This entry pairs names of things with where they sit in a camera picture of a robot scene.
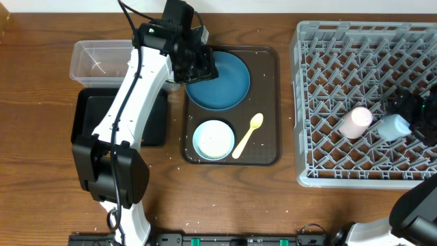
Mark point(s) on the light blue rice bowl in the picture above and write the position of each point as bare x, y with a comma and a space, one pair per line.
213, 140

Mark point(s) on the yellow plastic spoon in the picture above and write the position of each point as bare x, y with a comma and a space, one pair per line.
255, 123

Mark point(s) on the light blue plastic cup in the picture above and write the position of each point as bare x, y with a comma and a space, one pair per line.
393, 127

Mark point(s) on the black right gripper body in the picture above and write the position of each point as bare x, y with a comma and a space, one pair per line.
422, 115

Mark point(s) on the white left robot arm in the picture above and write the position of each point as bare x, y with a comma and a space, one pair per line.
108, 161

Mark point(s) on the grey dishwasher rack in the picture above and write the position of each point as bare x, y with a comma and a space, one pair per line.
337, 66

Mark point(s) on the pink plastic cup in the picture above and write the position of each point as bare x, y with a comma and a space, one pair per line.
356, 122

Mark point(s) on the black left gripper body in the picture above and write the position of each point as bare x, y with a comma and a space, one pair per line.
196, 66

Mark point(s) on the black waste tray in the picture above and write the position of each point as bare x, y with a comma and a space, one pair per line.
93, 103

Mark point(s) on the dark brown serving tray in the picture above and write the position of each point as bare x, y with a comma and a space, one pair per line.
264, 145

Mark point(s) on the clear plastic waste bin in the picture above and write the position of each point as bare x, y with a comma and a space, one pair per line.
110, 63

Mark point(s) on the dark blue bowl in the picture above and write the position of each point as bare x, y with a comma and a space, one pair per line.
227, 90

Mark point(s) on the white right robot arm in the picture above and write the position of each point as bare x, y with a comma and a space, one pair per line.
413, 218

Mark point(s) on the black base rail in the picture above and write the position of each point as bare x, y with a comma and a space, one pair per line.
185, 240

